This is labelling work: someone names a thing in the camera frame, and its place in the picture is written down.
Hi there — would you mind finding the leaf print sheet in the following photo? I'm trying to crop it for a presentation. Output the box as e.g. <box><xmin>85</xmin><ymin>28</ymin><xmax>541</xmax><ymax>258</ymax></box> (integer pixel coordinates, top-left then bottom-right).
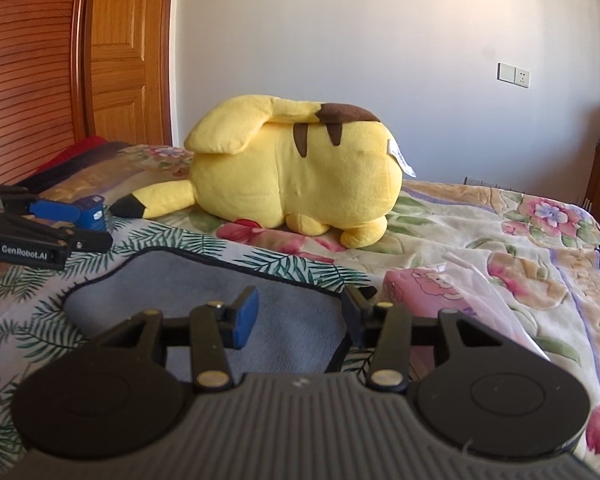
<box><xmin>0</xmin><ymin>215</ymin><xmax>376</xmax><ymax>466</ymax></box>

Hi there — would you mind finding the clear plastic bag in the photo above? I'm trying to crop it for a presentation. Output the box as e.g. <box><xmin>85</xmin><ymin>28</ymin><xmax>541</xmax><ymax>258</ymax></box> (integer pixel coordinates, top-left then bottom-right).
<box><xmin>437</xmin><ymin>251</ymin><xmax>553</xmax><ymax>363</ymax></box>

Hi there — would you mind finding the wooden louvered wardrobe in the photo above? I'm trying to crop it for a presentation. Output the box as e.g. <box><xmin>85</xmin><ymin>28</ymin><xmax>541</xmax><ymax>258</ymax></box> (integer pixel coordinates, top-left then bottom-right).
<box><xmin>0</xmin><ymin>0</ymin><xmax>93</xmax><ymax>186</ymax></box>

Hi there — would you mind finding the yellow plush toy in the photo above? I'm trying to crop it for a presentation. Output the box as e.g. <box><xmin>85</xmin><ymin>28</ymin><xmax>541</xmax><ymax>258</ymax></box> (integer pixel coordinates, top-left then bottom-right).
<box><xmin>109</xmin><ymin>94</ymin><xmax>417</xmax><ymax>250</ymax></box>

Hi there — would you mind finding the grey towel with black edge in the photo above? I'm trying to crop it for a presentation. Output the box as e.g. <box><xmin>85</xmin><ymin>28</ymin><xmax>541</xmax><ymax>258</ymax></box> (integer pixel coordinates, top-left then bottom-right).
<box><xmin>64</xmin><ymin>247</ymin><xmax>378</xmax><ymax>382</ymax></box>

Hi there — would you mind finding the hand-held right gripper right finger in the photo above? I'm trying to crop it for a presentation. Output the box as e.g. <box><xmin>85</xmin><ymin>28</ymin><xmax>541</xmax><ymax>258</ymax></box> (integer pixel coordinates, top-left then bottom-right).
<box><xmin>345</xmin><ymin>286</ymin><xmax>506</xmax><ymax>393</ymax></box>

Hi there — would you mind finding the wooden door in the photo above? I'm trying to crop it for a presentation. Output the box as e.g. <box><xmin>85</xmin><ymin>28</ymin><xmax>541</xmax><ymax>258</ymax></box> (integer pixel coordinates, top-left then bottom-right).
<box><xmin>82</xmin><ymin>0</ymin><xmax>175</xmax><ymax>148</ymax></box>

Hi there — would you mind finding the red blanket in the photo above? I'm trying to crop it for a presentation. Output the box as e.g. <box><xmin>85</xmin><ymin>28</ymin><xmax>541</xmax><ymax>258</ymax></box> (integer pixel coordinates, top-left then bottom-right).
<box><xmin>15</xmin><ymin>135</ymin><xmax>112</xmax><ymax>190</ymax></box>

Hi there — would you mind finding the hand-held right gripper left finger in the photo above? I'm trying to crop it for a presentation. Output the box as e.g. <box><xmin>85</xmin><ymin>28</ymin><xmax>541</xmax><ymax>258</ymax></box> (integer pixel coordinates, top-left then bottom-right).
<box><xmin>87</xmin><ymin>286</ymin><xmax>260</xmax><ymax>395</ymax></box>

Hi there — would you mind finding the pink printed packet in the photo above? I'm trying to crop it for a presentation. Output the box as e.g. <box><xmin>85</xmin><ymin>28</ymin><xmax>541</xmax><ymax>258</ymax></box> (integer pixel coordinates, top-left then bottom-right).
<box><xmin>383</xmin><ymin>267</ymin><xmax>476</xmax><ymax>323</ymax></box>

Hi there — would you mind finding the white wall socket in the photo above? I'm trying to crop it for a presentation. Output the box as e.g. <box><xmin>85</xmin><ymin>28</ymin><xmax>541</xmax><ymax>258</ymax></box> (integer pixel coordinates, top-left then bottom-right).
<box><xmin>496</xmin><ymin>62</ymin><xmax>531</xmax><ymax>89</ymax></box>

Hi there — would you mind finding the floral quilt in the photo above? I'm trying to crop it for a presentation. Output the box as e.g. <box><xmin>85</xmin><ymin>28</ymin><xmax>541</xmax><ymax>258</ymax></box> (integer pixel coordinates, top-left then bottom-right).
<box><xmin>30</xmin><ymin>141</ymin><xmax>600</xmax><ymax>463</ymax></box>

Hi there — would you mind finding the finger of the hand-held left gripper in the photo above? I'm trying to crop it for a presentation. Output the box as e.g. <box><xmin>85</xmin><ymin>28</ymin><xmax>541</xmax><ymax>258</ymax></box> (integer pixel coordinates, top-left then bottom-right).
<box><xmin>0</xmin><ymin>182</ymin><xmax>106</xmax><ymax>232</ymax></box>
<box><xmin>0</xmin><ymin>209</ymin><xmax>114</xmax><ymax>255</ymax></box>

